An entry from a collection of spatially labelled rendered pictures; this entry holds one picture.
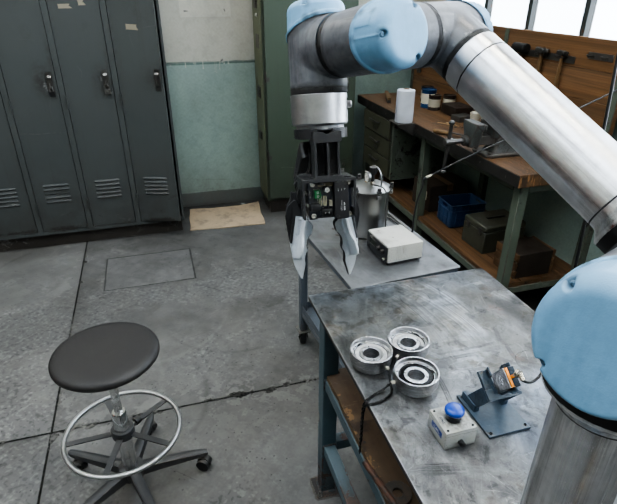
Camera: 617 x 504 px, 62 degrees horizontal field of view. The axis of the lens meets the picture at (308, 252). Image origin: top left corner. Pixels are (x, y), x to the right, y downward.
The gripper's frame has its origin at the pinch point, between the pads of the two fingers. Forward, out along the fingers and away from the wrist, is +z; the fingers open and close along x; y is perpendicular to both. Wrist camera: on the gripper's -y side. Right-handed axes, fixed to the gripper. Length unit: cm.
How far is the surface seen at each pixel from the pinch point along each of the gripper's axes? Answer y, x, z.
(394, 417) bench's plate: -24, 17, 43
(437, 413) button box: -18, 25, 39
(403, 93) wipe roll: -244, 91, -30
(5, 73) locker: -271, -143, -54
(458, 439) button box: -14, 28, 43
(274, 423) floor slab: -119, -6, 103
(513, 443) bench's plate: -14, 40, 45
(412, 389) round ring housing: -28, 23, 39
